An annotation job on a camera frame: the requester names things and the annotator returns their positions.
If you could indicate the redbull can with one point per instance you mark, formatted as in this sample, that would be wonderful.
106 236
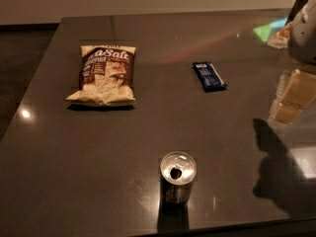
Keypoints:
178 171

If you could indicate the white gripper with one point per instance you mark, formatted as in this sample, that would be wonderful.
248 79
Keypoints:
304 37

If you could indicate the brown sea salt chips bag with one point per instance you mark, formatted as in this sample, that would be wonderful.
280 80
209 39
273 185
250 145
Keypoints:
105 78

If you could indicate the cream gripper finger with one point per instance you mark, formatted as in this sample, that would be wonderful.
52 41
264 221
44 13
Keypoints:
284 113

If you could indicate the dark object at table corner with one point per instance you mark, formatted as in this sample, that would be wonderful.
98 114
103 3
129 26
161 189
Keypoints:
297 6

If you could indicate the blue snack bar wrapper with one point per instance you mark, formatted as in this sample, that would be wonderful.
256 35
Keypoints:
208 76

